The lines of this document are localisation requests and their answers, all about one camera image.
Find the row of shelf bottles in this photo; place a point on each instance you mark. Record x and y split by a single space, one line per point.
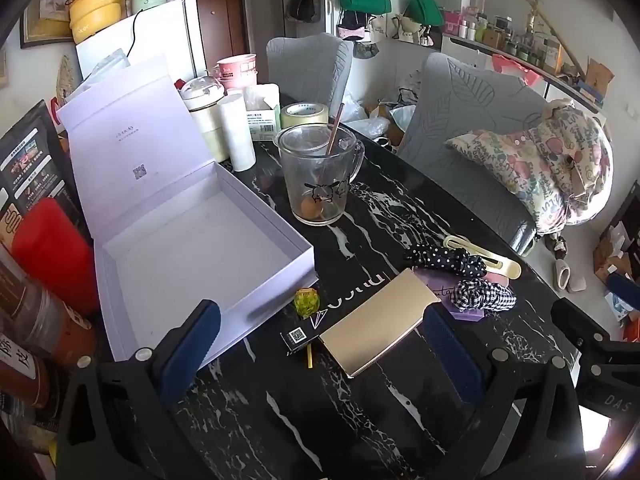
515 40

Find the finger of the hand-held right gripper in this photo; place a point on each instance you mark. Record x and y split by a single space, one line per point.
625 287
580 325

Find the framed picture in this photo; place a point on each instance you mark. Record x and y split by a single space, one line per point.
45 20

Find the black polka dot scrunchie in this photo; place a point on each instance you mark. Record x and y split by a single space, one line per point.
440 257

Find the black slim box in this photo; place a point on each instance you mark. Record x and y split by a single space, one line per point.
300 336

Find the cardboard box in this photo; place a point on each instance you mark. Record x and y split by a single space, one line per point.
599 80

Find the lavender gift box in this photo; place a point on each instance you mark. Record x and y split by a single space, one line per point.
200 240

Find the glass measuring jug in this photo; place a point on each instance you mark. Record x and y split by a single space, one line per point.
310 180

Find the yellow lollipop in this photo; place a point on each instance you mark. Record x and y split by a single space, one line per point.
306 302

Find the black printed snack bag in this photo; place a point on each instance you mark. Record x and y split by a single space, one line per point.
35 160

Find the white fridge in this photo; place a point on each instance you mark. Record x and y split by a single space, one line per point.
160 40

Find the brown door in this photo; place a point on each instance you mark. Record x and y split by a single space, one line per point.
217 20

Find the woven fan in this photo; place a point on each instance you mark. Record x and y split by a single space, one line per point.
64 77

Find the purple Manta Ray card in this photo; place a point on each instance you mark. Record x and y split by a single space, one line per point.
467 314

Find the black white checkered scrunchie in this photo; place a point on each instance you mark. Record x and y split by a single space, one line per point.
482 296

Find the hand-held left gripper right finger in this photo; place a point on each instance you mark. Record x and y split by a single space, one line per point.
450 355

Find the floral cushion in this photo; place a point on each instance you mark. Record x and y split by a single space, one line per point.
545 165

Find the white slipper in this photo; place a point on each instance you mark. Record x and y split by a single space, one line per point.
562 275

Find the red canister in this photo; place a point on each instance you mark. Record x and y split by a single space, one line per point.
50 255

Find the copper stirring stick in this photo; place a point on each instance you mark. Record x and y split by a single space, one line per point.
336 125

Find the beige tape roll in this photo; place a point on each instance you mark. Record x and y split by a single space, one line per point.
302 117

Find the white cylinder bottle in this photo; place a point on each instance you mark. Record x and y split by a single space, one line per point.
237 132

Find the grey leaf pattern chair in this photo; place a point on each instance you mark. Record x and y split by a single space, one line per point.
450 105
307 70

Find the yellow pot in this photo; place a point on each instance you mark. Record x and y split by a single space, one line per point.
95 15

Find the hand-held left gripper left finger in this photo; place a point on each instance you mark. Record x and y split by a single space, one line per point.
190 345

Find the clear plastic bag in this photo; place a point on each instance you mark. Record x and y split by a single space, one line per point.
102 67

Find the gold box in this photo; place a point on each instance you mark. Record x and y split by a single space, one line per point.
375 325

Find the white labelled tissue box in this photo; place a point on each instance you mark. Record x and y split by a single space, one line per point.
262 115

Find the pink paper cups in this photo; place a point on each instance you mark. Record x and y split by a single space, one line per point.
237 70

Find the cream hair clip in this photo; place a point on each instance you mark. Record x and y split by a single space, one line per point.
505 266

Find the clear jar brown contents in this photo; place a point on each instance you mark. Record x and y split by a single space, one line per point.
22 370
45 310

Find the cream pot with glass lid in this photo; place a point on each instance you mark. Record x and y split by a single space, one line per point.
205 110

